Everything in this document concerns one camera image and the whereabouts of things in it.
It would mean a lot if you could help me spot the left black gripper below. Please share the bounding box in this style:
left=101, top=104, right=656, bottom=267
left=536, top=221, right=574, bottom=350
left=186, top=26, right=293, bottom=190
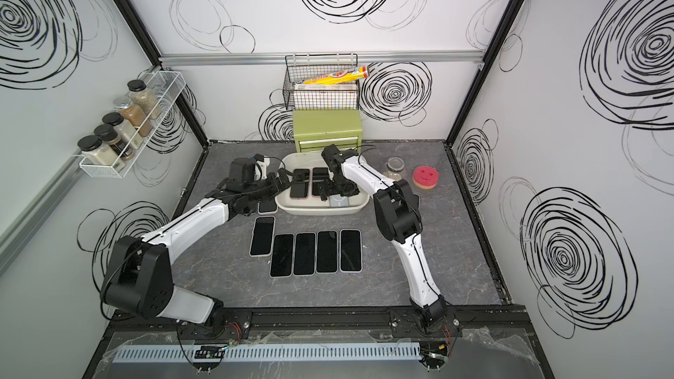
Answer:
left=244, top=167, right=298, bottom=203

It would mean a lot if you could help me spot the white plastic storage box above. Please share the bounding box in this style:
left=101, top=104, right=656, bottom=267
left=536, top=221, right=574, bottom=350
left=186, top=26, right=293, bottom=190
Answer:
left=275, top=151, right=370, bottom=216

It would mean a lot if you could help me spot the phone table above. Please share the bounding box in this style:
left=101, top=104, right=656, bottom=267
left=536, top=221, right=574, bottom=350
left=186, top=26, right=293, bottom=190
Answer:
left=249, top=216, right=276, bottom=257

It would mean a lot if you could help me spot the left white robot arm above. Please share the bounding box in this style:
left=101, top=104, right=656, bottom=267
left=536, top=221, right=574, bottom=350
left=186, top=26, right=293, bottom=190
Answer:
left=99, top=154, right=292, bottom=329

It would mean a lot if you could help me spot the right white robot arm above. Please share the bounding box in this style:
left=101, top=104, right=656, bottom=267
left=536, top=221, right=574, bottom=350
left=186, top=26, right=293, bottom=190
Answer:
left=321, top=145, right=449, bottom=335

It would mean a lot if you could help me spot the glass jar with powder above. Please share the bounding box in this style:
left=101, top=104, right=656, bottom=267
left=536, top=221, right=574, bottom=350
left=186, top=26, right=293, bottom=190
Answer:
left=384, top=156, right=405, bottom=181

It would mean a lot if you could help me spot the green metal tool chest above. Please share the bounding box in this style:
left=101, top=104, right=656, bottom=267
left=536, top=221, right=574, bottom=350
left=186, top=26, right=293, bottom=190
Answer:
left=292, top=110, right=363, bottom=153

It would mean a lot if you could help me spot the pink smiley sponge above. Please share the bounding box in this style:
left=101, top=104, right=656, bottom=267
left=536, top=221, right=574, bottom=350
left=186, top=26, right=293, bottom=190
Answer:
left=412, top=166, right=440, bottom=190

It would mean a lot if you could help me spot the yellow snack package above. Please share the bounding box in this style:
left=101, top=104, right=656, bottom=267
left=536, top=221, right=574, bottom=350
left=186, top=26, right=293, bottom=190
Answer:
left=302, top=66, right=369, bottom=85

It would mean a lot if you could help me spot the spice jar black lid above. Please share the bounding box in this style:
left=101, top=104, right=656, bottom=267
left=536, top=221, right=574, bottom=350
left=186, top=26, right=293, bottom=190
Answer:
left=127, top=79, right=161, bottom=120
left=77, top=135, right=119, bottom=166
left=94, top=124, right=133, bottom=161
left=102, top=112, right=143, bottom=150

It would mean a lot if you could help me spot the spice jar silver lid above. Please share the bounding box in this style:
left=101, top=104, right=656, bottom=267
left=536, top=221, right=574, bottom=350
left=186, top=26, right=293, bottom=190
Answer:
left=113, top=96, right=152, bottom=137

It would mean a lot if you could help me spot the black wire basket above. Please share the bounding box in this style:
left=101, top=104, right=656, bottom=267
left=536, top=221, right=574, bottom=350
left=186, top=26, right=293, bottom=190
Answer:
left=282, top=54, right=360, bottom=111

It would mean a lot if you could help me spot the aluminium wall rail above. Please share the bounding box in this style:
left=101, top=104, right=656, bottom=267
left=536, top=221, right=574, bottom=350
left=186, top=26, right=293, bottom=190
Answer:
left=159, top=49, right=485, bottom=67

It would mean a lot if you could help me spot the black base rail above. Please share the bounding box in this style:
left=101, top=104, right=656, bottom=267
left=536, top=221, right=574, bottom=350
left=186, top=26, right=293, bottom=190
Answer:
left=107, top=305, right=535, bottom=340

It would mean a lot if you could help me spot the clear wall spice rack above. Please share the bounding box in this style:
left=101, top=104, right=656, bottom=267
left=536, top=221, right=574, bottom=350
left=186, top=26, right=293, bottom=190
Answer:
left=78, top=70, right=191, bottom=187

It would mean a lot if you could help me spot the white slotted cable duct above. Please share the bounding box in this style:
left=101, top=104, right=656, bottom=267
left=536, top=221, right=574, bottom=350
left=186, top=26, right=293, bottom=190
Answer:
left=112, top=342, right=421, bottom=364

